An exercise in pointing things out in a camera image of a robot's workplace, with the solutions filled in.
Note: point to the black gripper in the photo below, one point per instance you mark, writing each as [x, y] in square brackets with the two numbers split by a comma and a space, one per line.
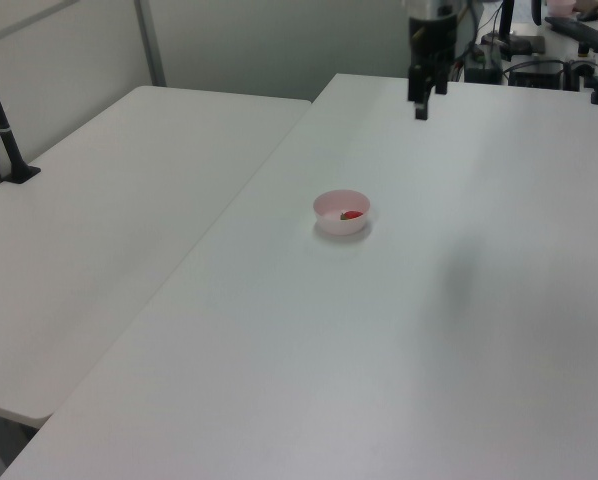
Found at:
[431, 42]

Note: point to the red toy strawberry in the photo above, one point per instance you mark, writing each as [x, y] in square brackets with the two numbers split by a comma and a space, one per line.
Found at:
[351, 215]

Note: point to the small pink background bowl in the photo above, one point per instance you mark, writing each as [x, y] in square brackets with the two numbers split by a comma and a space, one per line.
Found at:
[561, 6]

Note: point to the pink plastic bowl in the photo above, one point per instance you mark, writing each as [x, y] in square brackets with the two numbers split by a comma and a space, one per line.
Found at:
[336, 220]

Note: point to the dark device with green parts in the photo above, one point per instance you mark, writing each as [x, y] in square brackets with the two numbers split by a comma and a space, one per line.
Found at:
[484, 67]

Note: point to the black monitor stand with base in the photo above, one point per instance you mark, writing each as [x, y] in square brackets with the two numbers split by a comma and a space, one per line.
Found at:
[507, 30]

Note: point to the black electronics box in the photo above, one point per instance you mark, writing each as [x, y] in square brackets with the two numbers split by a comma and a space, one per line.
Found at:
[536, 76]

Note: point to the white side table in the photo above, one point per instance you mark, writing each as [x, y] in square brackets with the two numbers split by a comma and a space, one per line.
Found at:
[104, 225]

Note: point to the black camera stand pole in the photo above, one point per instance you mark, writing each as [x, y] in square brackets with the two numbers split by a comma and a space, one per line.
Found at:
[1, 125]

